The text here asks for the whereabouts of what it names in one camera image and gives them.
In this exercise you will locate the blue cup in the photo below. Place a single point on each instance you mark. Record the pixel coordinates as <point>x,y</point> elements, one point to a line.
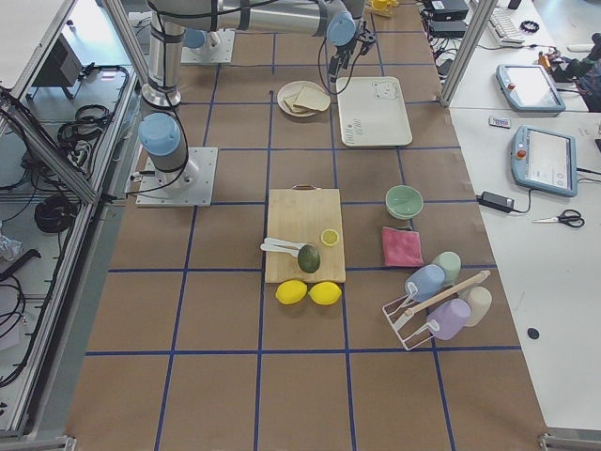
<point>424,283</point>

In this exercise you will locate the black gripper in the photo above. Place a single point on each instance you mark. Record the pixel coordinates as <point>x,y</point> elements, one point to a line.
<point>336,60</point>

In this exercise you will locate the bread slice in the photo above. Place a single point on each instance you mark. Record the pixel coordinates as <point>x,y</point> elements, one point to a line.
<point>314,98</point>
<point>290,103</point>

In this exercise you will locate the whole lemon right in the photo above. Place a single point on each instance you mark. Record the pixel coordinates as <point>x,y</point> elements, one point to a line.
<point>325,293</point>

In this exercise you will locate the white wire cup rack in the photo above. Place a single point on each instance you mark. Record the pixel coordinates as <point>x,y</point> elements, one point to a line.
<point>408,319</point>

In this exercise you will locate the purple cup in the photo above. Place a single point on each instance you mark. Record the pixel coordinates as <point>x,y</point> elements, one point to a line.
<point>448,319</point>

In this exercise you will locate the yellow mug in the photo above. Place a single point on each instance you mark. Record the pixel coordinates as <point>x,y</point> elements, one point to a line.
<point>383,8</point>

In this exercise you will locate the scissors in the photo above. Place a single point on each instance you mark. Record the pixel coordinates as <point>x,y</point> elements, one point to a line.
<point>569,217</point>

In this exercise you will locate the aluminium frame post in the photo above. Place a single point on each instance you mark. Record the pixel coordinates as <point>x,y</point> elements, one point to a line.
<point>476,28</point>

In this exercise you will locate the avocado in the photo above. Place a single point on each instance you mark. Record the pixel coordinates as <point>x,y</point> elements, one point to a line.
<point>308,258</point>

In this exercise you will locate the whole lemon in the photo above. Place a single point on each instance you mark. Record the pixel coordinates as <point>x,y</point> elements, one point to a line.
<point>325,293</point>
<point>290,292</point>

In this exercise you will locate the whole lemon left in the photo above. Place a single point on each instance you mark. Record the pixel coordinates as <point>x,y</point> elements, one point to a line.
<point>290,292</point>

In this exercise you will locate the pink cloth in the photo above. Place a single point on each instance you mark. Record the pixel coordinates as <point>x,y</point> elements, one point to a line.
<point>401,248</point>

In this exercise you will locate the cream bear tray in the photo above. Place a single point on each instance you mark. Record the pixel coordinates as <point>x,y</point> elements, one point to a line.
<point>372,112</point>

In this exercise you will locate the cream cup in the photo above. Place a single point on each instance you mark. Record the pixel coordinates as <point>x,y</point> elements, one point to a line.
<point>479,299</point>

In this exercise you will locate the wooden cutting board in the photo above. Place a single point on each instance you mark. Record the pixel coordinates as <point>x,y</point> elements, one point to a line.
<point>301,216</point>

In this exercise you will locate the round cream plate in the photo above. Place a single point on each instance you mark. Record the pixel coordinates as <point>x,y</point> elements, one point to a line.
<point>291,89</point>

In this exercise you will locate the teach pendant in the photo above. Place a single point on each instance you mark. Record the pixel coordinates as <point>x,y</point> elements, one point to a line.
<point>545,161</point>
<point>528,89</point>

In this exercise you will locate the far teach pendant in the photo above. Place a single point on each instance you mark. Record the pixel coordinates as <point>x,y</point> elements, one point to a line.
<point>528,89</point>

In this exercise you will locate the black power adapter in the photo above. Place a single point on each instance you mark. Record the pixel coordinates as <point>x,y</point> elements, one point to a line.
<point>496,201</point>

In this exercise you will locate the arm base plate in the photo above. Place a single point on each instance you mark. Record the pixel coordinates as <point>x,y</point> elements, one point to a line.
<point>207,48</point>
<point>193,188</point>

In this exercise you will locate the near teach pendant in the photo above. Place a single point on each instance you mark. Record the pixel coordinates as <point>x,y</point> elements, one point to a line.
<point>545,161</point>

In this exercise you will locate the lemon slice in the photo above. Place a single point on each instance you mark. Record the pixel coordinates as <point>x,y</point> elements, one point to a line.
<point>329,237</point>

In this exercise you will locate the green bowl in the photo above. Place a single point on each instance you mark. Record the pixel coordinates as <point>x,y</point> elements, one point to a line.
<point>403,202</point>

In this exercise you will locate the green cup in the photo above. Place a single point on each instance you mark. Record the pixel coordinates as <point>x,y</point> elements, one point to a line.
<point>450,262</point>

